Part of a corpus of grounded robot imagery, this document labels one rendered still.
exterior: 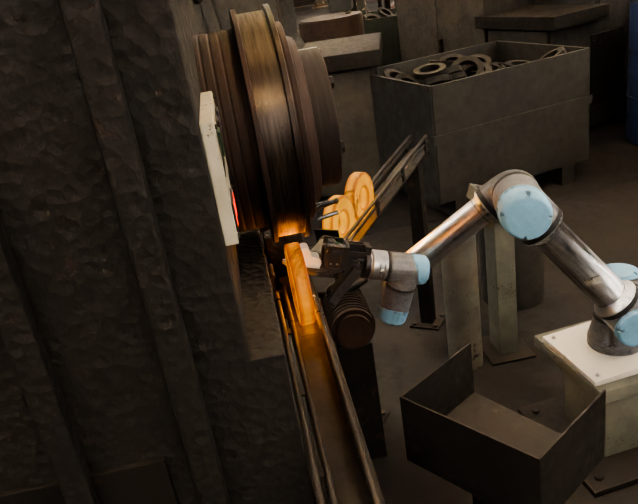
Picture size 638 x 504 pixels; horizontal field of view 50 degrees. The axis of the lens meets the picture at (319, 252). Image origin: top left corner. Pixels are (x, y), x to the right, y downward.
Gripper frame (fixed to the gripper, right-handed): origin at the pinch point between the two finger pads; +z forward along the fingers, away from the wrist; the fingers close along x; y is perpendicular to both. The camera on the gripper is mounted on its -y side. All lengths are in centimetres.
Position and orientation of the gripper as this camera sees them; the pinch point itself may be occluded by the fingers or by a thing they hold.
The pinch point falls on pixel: (286, 264)
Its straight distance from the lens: 167.1
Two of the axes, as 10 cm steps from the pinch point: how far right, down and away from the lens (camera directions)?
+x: 1.5, 3.8, -9.1
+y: 1.6, -9.2, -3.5
